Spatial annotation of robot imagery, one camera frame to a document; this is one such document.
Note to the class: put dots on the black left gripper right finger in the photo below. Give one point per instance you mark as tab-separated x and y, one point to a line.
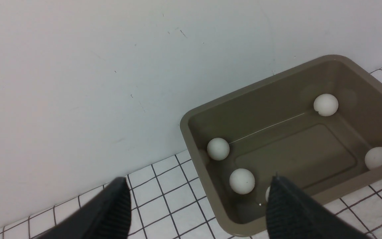
292	214

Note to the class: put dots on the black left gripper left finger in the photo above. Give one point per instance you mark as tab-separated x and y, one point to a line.
106	216

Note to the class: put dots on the white ping-pong ball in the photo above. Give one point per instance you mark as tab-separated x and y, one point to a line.
326	105
218	149
267	194
373	158
242	181

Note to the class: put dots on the olive plastic bin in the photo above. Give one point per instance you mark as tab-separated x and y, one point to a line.
272	128

